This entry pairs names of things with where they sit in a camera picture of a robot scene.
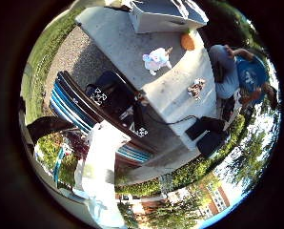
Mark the person in blue shirt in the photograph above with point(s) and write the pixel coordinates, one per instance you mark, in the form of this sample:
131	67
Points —
226	73

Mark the brick building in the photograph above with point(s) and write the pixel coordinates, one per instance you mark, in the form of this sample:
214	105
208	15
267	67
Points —
216	200

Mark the black bag with white print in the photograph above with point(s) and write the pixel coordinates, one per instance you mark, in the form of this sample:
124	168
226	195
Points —
111	95

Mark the black box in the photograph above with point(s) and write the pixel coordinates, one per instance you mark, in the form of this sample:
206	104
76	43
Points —
208	135

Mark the grey rectangular container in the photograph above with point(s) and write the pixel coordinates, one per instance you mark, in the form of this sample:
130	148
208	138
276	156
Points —
161	16

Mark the pastel unicorn plush toy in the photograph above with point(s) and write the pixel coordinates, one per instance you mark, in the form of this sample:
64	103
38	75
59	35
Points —
156	59

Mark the brown spotted leopard plush toy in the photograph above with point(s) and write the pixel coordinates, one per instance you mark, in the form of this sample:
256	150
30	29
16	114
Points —
196	88

